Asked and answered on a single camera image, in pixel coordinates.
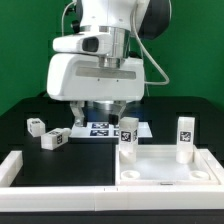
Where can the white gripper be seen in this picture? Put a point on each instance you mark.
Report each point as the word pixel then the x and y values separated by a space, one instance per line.
pixel 89 67

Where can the white square tabletop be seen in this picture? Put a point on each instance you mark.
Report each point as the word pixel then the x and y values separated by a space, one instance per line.
pixel 157 165

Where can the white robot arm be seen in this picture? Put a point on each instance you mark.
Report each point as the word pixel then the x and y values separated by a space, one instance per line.
pixel 123 19

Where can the white U-shaped obstacle fence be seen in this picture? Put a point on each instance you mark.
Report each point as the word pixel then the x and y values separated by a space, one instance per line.
pixel 101 198

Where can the white marker base plate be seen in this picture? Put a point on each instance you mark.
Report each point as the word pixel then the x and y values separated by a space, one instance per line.
pixel 106 130

